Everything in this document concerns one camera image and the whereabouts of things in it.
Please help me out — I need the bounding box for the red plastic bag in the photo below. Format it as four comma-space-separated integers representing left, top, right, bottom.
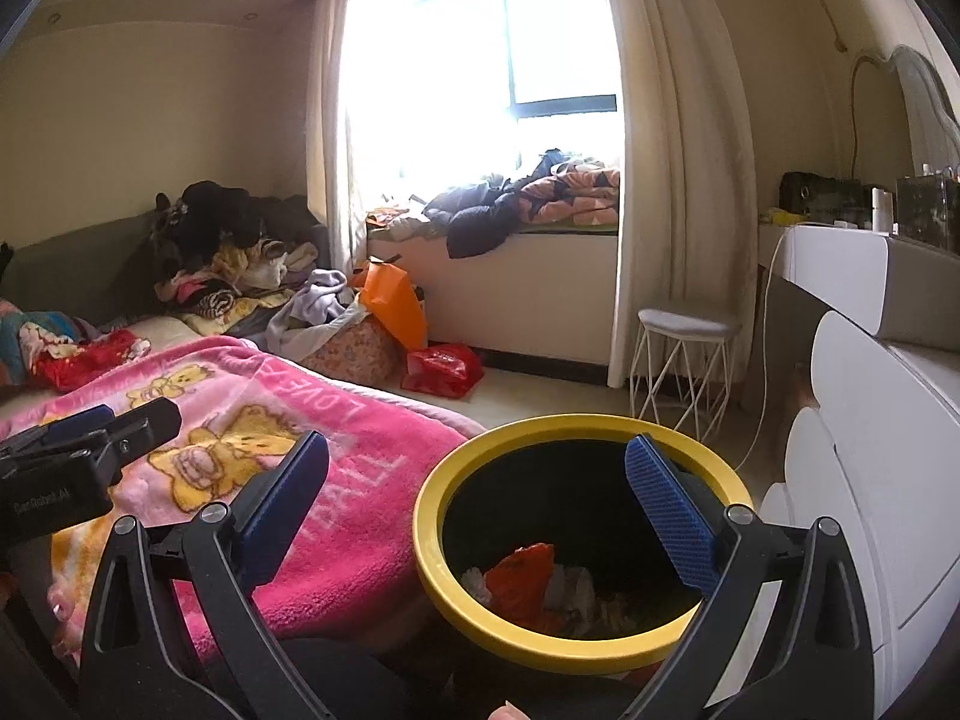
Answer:
401, 343, 485, 399

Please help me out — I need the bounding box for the white drawer chest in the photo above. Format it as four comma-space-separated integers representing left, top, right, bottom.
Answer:
757, 311, 960, 720

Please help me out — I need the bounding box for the white vanity desk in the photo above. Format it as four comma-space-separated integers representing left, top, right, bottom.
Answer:
757, 221, 960, 350

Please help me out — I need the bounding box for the dark blue jacket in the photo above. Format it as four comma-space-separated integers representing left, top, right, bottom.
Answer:
424, 184, 527, 260

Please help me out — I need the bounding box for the window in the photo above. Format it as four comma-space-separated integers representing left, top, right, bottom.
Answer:
360, 0, 625, 197

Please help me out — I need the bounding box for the pile of clothes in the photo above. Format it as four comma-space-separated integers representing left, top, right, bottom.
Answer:
146, 181, 331, 332

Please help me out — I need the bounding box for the red snack wrapper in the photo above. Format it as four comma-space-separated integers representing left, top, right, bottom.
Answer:
484, 542, 560, 635

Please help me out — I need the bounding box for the floral laundry basket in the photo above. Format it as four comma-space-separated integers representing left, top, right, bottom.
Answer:
304, 315, 403, 388

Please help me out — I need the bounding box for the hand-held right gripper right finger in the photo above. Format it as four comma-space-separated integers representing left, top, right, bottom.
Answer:
624, 432, 877, 720

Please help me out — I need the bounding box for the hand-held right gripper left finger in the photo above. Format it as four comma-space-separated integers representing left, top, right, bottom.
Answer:
79, 429, 332, 720

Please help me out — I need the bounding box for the colourful printed quilt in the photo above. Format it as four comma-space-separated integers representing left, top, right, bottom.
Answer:
0, 298, 98, 388

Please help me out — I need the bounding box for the orange patterned quilt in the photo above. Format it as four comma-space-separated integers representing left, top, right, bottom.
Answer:
517, 156, 623, 228

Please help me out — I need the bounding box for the pink printed blanket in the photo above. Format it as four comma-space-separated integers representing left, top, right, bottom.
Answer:
0, 336, 488, 662

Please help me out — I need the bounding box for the yellow rimmed black bin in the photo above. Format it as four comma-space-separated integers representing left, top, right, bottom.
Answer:
412, 414, 757, 720

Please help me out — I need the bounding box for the beige curtain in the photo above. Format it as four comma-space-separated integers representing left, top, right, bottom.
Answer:
304, 0, 376, 280
589, 0, 763, 410

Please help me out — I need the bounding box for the grey bed headboard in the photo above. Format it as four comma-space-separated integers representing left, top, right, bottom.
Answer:
7, 214, 331, 317

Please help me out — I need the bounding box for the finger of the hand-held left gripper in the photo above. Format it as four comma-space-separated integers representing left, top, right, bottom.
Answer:
100, 397, 183, 486
0, 404, 116, 458

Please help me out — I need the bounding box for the orange paper bag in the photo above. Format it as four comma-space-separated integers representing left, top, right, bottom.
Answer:
352, 259, 428, 352

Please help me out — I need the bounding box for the small heap of clothes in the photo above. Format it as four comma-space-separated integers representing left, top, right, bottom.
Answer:
366, 202, 433, 242

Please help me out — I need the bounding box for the black bag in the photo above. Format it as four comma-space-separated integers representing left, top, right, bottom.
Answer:
780, 171, 865, 221

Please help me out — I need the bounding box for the red cloth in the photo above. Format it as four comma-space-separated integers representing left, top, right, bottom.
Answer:
34, 330, 151, 391

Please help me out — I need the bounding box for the vanity mirror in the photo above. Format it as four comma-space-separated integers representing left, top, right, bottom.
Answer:
851, 45, 960, 175

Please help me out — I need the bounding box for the pale lavender garment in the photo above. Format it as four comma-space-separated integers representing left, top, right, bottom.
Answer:
266, 268, 368, 358

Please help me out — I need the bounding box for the white cable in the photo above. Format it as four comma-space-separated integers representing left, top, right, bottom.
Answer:
739, 223, 797, 470

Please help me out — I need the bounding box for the white wire stool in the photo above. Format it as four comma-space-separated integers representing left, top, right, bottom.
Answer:
628, 307, 740, 440

